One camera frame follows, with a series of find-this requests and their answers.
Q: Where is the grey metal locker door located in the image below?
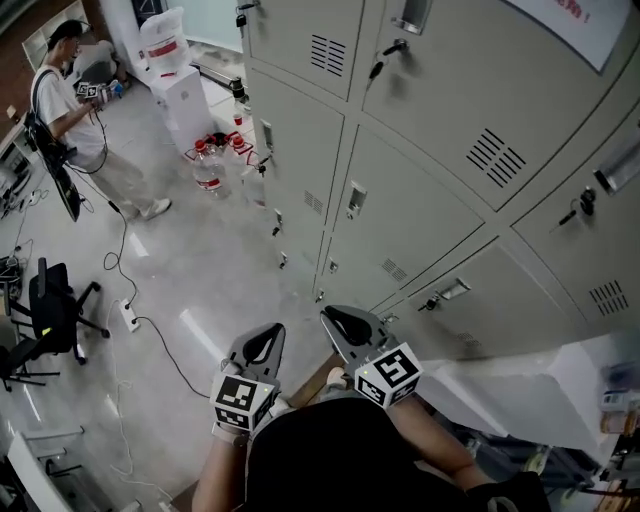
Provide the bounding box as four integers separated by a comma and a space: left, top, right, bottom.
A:
397, 238, 590, 362

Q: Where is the paper notice sheet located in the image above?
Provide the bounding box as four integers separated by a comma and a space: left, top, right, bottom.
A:
499, 0, 632, 75

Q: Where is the person's black shirt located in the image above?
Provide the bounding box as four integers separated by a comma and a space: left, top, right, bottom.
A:
244, 397, 551, 512

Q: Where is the large dispenser water bottle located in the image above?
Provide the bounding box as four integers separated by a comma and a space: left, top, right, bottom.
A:
138, 7, 192, 77

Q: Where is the white power strip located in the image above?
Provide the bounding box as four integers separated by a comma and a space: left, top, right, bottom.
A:
118, 297, 145, 334

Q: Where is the person's right forearm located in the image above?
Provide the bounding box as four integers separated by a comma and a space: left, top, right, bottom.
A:
387, 394, 484, 489

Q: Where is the white cubby shelf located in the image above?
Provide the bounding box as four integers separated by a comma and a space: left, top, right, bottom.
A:
22, 0, 91, 71

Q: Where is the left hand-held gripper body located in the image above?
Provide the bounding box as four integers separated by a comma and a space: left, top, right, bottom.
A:
209, 360, 282, 434

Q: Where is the white table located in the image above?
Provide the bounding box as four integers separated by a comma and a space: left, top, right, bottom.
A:
0, 424, 89, 512

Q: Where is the black office chair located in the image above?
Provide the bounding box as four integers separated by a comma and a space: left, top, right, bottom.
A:
0, 257, 112, 392

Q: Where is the black floor cable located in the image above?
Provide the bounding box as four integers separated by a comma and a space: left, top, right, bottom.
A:
69, 112, 214, 401

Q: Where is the person's left forearm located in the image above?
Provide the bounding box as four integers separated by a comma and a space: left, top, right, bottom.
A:
192, 424, 251, 512

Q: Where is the grey metal locker cabinet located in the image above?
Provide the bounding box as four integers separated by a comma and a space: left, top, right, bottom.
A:
234, 0, 640, 364

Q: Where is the person's right shoe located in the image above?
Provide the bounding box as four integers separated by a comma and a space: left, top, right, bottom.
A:
327, 367, 361, 396

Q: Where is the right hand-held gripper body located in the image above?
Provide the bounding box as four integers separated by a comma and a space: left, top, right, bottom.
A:
340, 338, 424, 410

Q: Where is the white water dispenser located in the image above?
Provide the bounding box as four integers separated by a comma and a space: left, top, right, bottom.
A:
148, 64, 217, 147

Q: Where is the large white block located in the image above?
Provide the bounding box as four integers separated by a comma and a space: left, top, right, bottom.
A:
418, 329, 640, 454

